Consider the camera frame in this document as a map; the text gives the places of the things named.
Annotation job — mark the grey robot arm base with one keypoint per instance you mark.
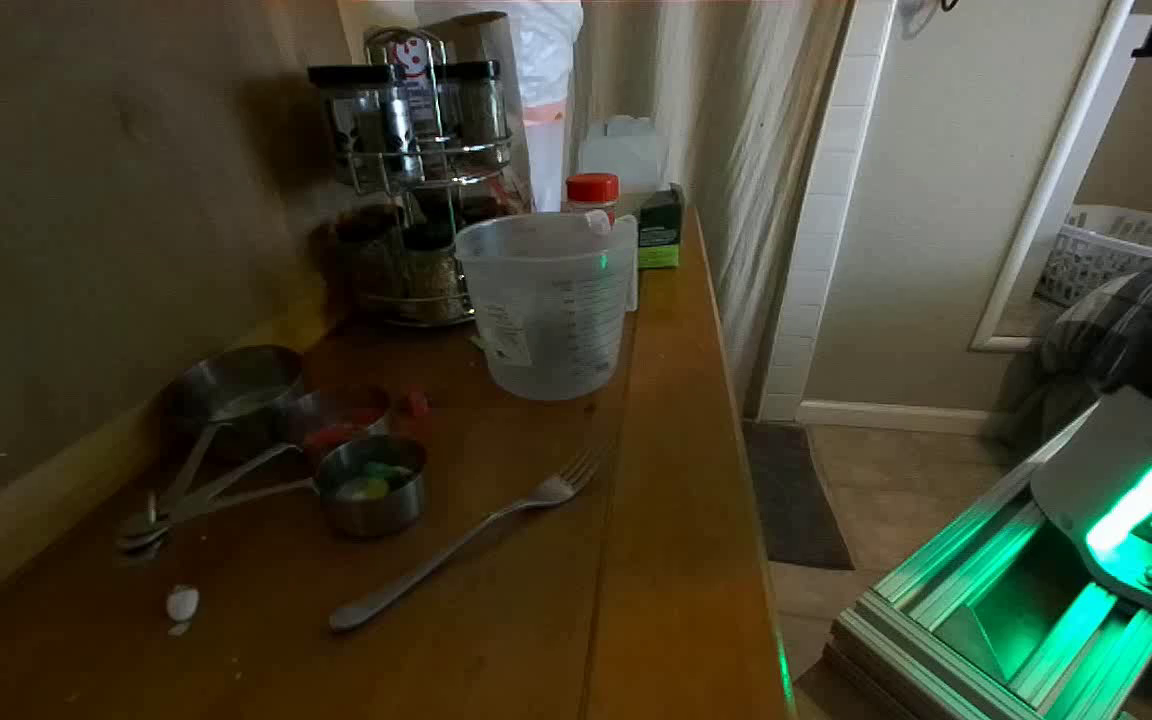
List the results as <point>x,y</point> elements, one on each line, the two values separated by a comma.
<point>1143,483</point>

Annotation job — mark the red-lidded bottle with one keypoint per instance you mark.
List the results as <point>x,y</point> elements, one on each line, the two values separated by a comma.
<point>594,193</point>

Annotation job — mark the brown-filled glass spice jar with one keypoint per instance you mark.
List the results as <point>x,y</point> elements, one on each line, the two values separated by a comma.
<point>367,254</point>
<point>433,274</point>

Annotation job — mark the black-lidded glass spice bottle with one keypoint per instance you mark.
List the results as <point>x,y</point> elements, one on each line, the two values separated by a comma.
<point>341,106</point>
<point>472,106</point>

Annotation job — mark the clear plastic measuring jug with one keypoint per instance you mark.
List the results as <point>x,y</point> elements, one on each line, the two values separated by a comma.
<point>553,314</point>

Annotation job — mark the small green box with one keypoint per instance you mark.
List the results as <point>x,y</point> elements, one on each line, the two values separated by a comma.
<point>660,231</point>

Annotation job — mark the white plastic container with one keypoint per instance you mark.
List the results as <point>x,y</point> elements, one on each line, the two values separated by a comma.
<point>621,153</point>

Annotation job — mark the silver metal fork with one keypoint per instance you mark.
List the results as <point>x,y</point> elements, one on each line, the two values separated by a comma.
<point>449,548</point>

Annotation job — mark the small metal measuring cup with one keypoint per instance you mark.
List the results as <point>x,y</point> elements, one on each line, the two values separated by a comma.
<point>369,485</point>

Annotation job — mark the medium metal measuring cup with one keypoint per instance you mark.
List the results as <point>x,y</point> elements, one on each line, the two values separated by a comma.
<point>338,407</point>

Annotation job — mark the dark door mat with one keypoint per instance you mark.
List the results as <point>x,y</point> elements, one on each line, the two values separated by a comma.
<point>795,495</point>

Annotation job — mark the white plastic bag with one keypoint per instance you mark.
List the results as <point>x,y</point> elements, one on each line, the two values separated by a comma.
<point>547,83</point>

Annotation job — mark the large metal measuring cup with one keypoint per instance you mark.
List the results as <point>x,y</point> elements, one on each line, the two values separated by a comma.
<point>239,385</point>

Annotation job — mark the white garlic clove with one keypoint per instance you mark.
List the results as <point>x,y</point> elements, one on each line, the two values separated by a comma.
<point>181,606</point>

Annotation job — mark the green-lit machine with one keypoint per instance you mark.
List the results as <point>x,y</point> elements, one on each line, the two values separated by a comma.
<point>1003,614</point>

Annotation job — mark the grey plaid cloth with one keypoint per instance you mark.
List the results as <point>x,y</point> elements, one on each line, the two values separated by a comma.
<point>1081,346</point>

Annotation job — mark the white laundry basket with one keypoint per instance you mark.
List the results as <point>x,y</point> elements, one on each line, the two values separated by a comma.
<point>1108,254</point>

